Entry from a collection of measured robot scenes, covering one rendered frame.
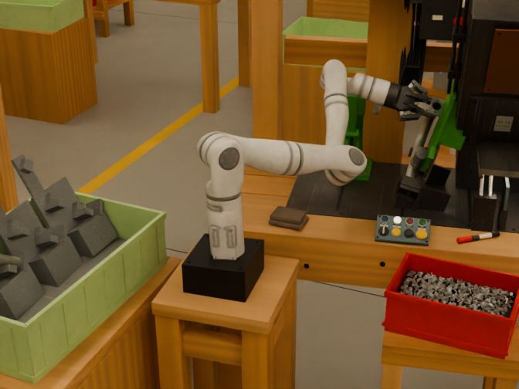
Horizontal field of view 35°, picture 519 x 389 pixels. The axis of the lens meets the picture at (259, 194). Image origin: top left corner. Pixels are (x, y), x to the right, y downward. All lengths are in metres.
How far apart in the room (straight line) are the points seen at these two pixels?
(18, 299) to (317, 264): 0.84
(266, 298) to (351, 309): 1.50
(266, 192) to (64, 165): 2.61
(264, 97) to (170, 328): 0.99
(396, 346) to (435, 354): 0.10
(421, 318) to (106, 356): 0.80
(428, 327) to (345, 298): 1.62
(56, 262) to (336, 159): 0.81
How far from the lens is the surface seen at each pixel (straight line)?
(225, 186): 2.07
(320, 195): 2.59
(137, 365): 2.36
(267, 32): 2.79
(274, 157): 2.15
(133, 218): 2.44
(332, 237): 2.36
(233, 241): 2.14
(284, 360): 2.47
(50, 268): 2.29
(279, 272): 2.29
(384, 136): 2.86
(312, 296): 3.72
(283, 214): 2.41
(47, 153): 5.31
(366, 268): 2.39
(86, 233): 2.41
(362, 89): 2.48
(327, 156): 2.24
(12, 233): 2.27
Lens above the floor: 2.06
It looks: 27 degrees down
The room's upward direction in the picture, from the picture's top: straight up
